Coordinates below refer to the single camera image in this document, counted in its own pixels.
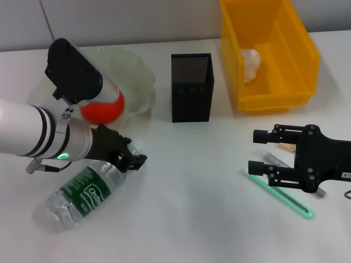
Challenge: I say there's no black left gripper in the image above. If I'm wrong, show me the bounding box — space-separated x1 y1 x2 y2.
87 123 148 173

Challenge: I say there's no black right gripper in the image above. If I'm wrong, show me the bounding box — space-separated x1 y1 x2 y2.
247 123 351 194

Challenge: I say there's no red orange fruit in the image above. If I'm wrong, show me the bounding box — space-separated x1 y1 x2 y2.
80 90 126 124

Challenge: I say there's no clear green-label water bottle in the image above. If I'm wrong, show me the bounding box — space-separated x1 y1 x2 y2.
46 139 146 231

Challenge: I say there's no white paper ball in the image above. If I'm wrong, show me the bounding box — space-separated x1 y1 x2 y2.
241 48 261 84

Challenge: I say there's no grey marker pen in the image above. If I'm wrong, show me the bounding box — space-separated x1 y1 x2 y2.
254 149 327 198

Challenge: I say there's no beige eraser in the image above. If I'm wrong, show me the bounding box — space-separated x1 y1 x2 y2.
278 142 297 154

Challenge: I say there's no green utility knife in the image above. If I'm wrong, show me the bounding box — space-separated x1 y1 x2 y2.
242 167 315 220

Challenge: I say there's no green glass fruit plate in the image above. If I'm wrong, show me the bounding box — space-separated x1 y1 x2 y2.
29 45 157 127

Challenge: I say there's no black mesh pen holder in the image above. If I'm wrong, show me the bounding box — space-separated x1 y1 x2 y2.
171 53 214 123

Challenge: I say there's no yellow plastic bin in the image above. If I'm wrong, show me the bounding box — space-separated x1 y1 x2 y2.
219 0 321 112

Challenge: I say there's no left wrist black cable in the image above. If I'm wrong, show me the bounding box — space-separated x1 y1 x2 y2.
26 159 74 174

